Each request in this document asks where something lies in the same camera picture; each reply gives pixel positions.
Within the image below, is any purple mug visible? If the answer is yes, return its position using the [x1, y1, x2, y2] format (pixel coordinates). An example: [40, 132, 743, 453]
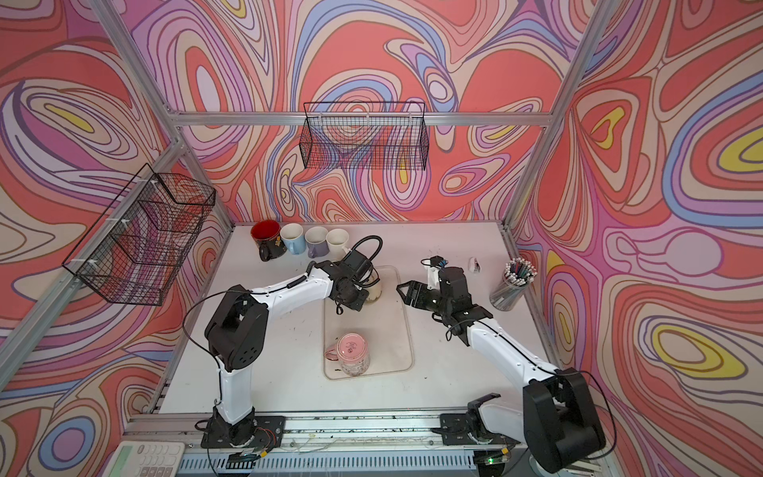
[304, 227, 330, 258]

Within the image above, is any beige plastic tray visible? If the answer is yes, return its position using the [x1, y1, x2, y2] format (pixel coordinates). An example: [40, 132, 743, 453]
[323, 266, 414, 377]

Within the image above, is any black skull mug red inside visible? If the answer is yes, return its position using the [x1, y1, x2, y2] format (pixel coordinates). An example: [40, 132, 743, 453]
[250, 220, 287, 262]

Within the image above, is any black wire basket wall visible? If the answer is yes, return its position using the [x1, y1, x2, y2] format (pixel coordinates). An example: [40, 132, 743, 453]
[299, 101, 429, 171]
[62, 164, 217, 306]

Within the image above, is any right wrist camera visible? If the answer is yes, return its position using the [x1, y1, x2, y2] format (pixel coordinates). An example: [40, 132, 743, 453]
[420, 256, 448, 289]

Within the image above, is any pink patterned mug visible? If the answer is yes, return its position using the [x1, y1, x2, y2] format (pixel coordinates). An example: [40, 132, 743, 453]
[324, 333, 371, 377]

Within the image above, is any pen holder with pens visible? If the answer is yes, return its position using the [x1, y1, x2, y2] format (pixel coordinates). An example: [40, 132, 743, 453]
[490, 258, 538, 311]

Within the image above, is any white small mug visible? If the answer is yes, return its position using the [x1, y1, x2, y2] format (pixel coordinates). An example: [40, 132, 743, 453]
[326, 229, 350, 260]

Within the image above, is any black wire basket back wall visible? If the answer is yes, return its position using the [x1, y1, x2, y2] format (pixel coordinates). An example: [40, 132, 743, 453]
[299, 101, 429, 171]

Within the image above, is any light blue mug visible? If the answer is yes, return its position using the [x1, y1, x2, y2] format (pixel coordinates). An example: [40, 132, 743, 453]
[280, 223, 307, 256]

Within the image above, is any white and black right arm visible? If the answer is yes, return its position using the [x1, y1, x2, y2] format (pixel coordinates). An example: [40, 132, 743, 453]
[397, 266, 607, 473]

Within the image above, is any cream speckled round mug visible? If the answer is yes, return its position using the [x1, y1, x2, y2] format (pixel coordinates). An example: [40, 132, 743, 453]
[366, 274, 383, 303]

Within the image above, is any black wire basket left wall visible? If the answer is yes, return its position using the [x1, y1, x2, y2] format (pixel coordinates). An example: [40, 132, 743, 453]
[62, 164, 217, 306]

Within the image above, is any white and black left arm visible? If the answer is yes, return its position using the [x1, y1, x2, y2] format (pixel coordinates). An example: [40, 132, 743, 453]
[202, 250, 375, 449]

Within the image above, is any small white pink object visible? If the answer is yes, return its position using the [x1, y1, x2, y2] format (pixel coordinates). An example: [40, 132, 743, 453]
[468, 256, 481, 274]

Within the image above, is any white desk telephone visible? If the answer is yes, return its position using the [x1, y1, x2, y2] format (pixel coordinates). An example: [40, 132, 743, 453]
[103, 441, 185, 477]

